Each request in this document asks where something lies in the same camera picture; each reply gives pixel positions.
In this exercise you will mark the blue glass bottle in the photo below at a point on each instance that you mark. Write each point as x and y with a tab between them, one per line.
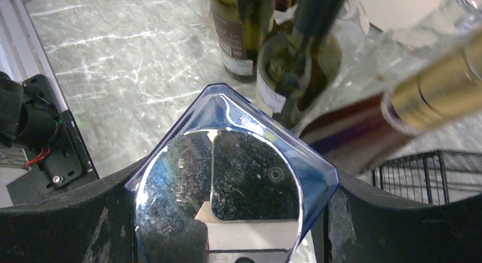
228	184

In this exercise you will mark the dark wine bottle bottom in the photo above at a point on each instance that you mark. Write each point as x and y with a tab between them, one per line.
241	27

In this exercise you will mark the dark wine bottle gold cap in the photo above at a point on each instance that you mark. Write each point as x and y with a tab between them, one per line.
357	137

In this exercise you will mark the slim clear glass bottle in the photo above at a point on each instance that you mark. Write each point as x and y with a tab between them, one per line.
463	5

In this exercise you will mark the dark wine bottle black cap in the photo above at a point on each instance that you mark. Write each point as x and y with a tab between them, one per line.
297	61

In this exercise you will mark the aluminium rail frame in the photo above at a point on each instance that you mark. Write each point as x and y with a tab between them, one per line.
22	53

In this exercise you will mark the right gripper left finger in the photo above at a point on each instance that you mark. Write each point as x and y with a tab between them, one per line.
92	223

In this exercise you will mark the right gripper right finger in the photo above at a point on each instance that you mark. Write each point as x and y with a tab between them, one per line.
365	224

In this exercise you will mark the cream cylindrical container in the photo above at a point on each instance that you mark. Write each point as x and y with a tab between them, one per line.
414	21

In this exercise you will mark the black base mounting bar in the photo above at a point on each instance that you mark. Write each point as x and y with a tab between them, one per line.
67	165

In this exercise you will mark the black wire wine rack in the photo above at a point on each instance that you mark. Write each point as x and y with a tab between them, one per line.
437	177

